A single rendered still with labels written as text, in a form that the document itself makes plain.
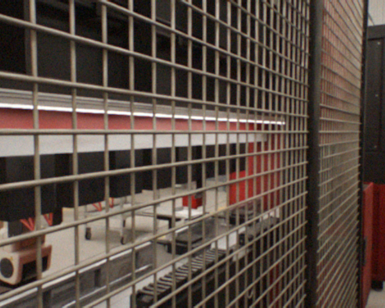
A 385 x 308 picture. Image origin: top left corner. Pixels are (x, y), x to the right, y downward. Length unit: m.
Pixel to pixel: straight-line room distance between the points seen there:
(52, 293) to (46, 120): 0.49
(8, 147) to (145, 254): 0.71
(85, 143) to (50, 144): 0.13
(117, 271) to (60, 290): 0.25
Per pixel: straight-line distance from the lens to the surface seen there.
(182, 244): 1.36
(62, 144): 1.19
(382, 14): 8.81
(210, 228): 2.00
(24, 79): 0.20
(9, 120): 1.08
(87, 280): 1.35
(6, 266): 2.24
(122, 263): 1.46
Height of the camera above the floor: 1.40
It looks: 4 degrees down
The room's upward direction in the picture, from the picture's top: straight up
